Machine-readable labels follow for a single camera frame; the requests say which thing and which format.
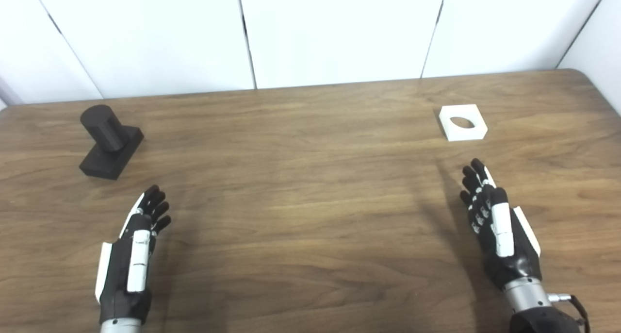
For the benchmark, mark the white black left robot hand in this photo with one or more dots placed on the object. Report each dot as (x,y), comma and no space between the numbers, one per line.
(119,274)

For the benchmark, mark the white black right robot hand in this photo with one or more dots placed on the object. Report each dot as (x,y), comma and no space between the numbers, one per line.
(514,260)

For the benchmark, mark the black peg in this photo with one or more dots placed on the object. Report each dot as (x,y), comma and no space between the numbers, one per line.
(109,148)

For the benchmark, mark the white square piece with hole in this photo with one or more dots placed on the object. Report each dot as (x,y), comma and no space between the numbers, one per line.
(465,134)

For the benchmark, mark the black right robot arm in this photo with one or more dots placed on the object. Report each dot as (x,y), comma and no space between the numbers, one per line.
(526,296)

